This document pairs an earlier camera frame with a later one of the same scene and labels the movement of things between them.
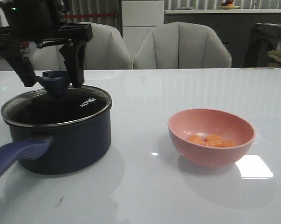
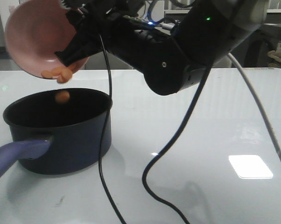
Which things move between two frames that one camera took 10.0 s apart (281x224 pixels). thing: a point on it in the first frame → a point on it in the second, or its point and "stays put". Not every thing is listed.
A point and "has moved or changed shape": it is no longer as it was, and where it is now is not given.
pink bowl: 210,138 has moved or changed shape
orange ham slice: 196,139 → 48,74
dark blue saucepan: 54,134 stays put
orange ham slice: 214,140 → 65,73
